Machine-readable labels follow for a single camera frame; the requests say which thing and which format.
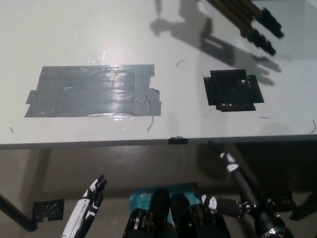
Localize robot torso black blocks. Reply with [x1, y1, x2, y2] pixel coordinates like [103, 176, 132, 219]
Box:
[123, 189, 231, 238]

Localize black tape on floor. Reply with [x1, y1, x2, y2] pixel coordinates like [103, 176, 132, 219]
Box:
[32, 198, 65, 222]

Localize black table leg bar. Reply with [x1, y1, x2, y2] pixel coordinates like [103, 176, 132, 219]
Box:
[0, 192, 38, 233]

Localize grey duct tape patch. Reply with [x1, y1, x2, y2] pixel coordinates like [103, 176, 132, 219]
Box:
[24, 64, 162, 119]

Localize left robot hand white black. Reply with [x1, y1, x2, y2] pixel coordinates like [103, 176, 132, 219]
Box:
[61, 175, 108, 238]

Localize black tape patch square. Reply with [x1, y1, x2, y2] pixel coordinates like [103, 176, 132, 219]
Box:
[203, 70, 264, 113]

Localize clear tape piece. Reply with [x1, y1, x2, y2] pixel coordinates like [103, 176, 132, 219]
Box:
[88, 51, 106, 64]

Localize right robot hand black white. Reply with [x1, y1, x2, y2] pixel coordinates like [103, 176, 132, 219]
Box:
[201, 151, 273, 229]

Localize teal cardboard box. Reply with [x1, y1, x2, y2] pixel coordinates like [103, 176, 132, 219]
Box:
[128, 182, 200, 224]

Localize black and bronze tripod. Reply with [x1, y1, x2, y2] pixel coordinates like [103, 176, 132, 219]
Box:
[207, 0, 284, 56]

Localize black table foot base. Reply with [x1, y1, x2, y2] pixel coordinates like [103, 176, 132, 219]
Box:
[264, 189, 317, 222]

